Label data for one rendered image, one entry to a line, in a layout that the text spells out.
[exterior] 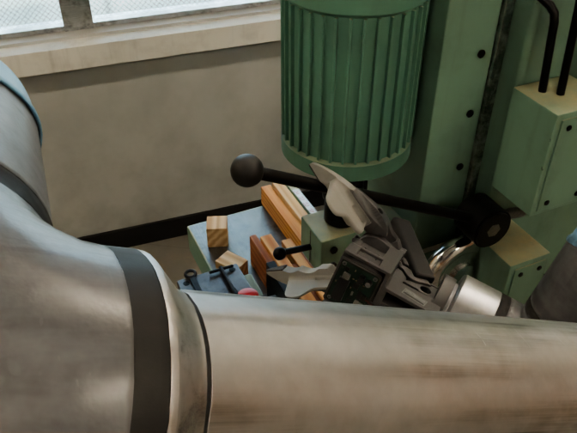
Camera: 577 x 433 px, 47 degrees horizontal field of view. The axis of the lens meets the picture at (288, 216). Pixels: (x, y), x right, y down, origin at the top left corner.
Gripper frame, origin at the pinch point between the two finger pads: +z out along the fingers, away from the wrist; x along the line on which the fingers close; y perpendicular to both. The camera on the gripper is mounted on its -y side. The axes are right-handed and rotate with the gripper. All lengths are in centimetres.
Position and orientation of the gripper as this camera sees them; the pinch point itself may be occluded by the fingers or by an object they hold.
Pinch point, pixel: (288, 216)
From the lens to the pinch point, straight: 77.4
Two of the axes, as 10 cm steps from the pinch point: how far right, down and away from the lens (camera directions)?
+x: -3.3, 8.3, 4.6
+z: -8.6, -4.6, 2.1
